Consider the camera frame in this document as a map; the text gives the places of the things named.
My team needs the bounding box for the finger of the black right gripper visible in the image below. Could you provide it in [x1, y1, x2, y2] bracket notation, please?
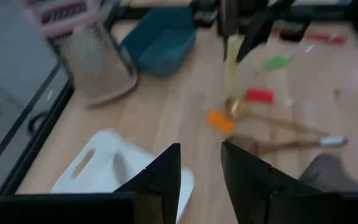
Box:
[218, 12, 241, 62]
[236, 12, 295, 63]

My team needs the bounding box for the pink-trimmed steel box grater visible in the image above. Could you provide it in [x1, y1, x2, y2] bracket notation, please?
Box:
[20, 0, 139, 109]

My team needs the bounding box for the gold metal spoon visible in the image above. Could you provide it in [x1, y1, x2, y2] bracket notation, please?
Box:
[225, 96, 331, 137]

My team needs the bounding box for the red silicone spoon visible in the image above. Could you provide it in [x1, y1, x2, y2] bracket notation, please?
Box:
[303, 30, 348, 46]

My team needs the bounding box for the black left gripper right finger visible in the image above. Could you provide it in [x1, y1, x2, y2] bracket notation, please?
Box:
[221, 141, 322, 224]

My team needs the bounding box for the brown wooden spoon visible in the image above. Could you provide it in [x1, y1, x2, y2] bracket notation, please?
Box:
[227, 134, 350, 156]

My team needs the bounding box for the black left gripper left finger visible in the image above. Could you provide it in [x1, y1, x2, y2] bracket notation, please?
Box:
[113, 142, 182, 224]

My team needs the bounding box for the green spatula clear handle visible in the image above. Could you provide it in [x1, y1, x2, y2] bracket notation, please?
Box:
[262, 43, 318, 72]

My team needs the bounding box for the orange silicone spatula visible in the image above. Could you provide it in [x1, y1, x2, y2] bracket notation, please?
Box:
[206, 109, 236, 134]

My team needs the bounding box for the cream-handled table knife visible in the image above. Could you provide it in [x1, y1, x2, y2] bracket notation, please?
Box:
[224, 33, 241, 99]

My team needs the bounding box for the teal plastic bin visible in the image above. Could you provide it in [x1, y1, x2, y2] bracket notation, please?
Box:
[121, 6, 198, 78]

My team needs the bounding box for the red spatula clear handle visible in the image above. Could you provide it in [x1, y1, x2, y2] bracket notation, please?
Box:
[245, 88, 324, 110]

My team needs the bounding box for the white plastic bin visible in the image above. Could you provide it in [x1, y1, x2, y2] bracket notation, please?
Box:
[50, 129, 195, 224]

